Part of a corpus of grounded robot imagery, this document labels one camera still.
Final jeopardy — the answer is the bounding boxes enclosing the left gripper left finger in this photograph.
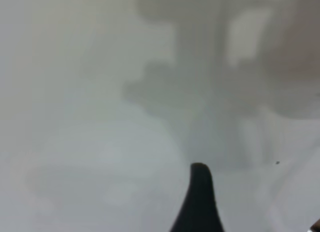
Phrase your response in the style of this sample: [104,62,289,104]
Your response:
[169,162,226,232]

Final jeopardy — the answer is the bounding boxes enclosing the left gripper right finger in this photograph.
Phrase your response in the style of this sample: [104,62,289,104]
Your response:
[309,218,320,232]

